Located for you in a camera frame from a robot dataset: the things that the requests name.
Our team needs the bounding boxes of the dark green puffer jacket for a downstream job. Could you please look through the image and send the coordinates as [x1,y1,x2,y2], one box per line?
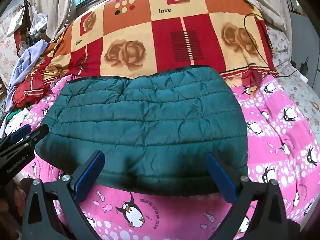
[35,66,248,197]

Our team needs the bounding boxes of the lavender garment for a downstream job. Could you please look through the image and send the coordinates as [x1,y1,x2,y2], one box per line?
[5,39,48,113]

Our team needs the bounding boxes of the green garment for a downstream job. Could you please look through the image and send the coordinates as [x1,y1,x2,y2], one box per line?
[6,108,23,122]

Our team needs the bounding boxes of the red orange rose blanket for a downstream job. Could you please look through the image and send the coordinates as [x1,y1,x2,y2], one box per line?
[13,0,278,108]

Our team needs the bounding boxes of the white patterned cloth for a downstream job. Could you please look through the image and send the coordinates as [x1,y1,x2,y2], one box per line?
[5,108,29,135]

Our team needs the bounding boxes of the black cable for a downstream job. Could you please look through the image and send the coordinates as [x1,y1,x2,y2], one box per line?
[243,12,309,78]

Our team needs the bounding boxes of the person's left hand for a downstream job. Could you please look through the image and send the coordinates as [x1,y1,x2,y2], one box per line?
[1,179,26,239]

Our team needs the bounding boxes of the floral bed sheet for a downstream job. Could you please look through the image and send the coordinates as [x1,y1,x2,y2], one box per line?
[266,24,320,140]

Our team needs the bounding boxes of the black charger adapter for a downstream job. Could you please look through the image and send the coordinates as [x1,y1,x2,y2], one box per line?
[299,63,308,76]

